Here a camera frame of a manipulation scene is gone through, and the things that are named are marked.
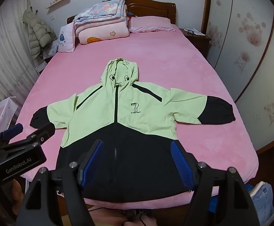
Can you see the pink folded quilt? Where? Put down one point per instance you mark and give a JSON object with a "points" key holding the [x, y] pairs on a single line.
{"points": [[104, 34]]}

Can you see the green and black hooded jacket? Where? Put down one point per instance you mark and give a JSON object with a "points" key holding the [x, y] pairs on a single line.
{"points": [[137, 113]]}

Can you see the blue jeans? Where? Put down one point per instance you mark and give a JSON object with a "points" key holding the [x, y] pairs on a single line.
{"points": [[263, 200]]}

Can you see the floral folded quilt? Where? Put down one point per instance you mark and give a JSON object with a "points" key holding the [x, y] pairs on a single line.
{"points": [[101, 9]]}

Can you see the white curtain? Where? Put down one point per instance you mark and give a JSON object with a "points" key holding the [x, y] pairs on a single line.
{"points": [[5, 58]]}

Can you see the papers on nightstand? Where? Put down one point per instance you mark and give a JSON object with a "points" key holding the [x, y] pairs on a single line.
{"points": [[194, 31]]}

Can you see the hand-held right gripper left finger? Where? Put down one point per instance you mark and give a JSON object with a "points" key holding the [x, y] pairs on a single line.
{"points": [[92, 162]]}

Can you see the beige puffer jacket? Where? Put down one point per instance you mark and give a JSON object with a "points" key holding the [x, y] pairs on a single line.
{"points": [[38, 35]]}

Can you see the wooden headboard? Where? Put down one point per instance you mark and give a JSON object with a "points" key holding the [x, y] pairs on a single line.
{"points": [[151, 9]]}

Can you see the pink pillow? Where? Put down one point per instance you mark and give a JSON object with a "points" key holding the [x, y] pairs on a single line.
{"points": [[151, 23]]}

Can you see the bed with pink sheet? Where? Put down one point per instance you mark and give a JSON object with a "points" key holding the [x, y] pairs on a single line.
{"points": [[186, 63]]}

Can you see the wooden nightstand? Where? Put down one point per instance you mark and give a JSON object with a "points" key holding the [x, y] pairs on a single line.
{"points": [[198, 44]]}

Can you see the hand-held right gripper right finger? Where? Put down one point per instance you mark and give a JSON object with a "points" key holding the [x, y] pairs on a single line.
{"points": [[181, 167]]}

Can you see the white gift bag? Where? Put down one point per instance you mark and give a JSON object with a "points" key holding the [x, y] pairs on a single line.
{"points": [[3, 113]]}

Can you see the white box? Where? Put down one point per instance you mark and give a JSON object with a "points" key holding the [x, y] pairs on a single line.
{"points": [[41, 67]]}

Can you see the grey clothes pile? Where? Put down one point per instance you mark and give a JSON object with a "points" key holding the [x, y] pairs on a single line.
{"points": [[51, 49]]}

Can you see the floral wardrobe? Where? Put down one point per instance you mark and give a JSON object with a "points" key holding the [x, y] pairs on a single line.
{"points": [[252, 51]]}

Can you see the wooden wall shelf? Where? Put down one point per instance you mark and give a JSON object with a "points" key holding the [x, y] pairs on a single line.
{"points": [[59, 1]]}

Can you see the white cushion with blue print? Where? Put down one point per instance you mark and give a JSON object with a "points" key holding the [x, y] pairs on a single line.
{"points": [[66, 40]]}

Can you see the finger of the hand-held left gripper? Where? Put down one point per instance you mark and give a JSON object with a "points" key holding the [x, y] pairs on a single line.
{"points": [[13, 130], [42, 131]]}

